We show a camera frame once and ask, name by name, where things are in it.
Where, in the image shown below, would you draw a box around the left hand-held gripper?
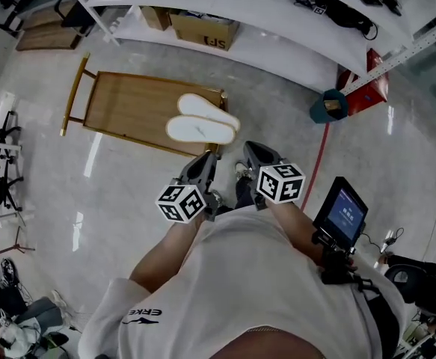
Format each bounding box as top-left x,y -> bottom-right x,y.
155,151 -> 224,224

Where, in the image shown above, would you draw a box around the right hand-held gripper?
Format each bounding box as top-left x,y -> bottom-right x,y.
244,141 -> 307,212

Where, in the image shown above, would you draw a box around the white slipper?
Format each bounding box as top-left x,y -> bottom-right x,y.
176,93 -> 242,132
165,114 -> 236,145

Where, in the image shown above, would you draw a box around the person's right forearm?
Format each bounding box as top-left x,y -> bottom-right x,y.
265,200 -> 325,268

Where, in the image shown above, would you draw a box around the person's left forearm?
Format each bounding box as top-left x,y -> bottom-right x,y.
129,213 -> 207,295

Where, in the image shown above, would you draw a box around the person's dark trousers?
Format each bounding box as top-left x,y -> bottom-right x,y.
235,176 -> 259,209

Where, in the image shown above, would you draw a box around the teal waste bin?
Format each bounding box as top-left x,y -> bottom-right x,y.
310,88 -> 349,125

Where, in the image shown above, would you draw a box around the wooden trolley cart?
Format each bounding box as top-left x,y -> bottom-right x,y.
59,52 -> 230,161

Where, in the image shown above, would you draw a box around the black chest-mounted monitor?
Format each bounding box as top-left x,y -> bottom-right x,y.
312,177 -> 369,247

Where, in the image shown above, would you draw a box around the person in white shirt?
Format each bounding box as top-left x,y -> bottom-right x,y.
78,207 -> 408,359

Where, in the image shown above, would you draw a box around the red metal box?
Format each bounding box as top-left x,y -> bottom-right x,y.
337,48 -> 390,117

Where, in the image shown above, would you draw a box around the white metal shelving unit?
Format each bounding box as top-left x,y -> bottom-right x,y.
58,0 -> 436,93

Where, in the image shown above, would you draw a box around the large cardboard box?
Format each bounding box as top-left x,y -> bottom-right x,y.
168,8 -> 241,52

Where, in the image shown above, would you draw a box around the small cardboard box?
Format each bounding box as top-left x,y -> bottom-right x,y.
139,5 -> 172,32

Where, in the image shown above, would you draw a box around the black cantilever chair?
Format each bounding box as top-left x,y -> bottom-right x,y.
54,0 -> 105,37

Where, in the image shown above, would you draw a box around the wooden floor platform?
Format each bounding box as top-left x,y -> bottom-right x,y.
14,0 -> 85,52

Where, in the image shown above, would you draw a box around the pile of black cables and devices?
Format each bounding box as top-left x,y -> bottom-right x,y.
260,0 -> 404,41

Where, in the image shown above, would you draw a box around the black shoulder strap with mount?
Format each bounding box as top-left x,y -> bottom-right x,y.
313,230 -> 402,359

